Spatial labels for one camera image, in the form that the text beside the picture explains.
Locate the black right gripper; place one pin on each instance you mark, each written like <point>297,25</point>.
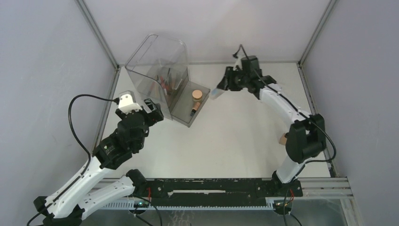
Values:
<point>227,82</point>

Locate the clear acrylic makeup organizer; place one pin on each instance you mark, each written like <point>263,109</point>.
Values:
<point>153,57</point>

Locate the red lip pencil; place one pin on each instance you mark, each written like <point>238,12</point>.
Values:
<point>164,84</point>

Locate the BB cream tube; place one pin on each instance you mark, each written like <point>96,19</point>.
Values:
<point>195,108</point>

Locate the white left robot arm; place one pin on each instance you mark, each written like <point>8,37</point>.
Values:
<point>74,202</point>

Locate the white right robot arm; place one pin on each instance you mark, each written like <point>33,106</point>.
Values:
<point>305,139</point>

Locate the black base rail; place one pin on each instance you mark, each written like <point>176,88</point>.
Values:
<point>218,192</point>

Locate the clear liquid bottle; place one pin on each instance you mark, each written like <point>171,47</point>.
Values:
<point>216,93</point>

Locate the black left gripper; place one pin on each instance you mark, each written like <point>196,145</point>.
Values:
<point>155,116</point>

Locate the cream jar gold lid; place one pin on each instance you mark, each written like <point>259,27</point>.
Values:
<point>197,95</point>

